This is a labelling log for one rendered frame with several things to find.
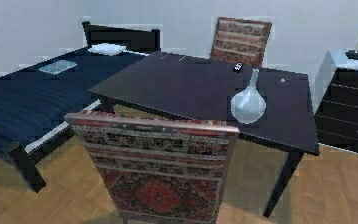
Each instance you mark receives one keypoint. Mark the black bed with blue cover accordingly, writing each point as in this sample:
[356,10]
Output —
[37,96]

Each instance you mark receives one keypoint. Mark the black table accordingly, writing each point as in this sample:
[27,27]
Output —
[187,90]

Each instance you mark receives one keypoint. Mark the thin pale pen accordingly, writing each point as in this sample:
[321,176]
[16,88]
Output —
[182,58]
[163,57]

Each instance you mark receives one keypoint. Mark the red patterned chair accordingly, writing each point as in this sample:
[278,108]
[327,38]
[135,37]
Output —
[241,40]
[160,173]

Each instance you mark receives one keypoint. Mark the pale glass vase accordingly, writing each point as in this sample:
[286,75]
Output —
[248,104]

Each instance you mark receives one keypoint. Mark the small black white remote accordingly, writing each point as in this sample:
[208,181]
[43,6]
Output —
[238,67]

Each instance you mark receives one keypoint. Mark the white pillow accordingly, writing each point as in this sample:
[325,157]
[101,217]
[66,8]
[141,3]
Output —
[106,49]

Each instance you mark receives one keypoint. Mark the pale blue flat book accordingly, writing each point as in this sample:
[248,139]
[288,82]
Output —
[57,66]

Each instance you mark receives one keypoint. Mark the white black chest of drawers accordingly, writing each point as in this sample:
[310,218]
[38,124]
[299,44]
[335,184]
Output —
[347,106]

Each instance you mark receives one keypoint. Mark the small black object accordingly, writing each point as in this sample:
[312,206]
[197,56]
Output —
[357,54]

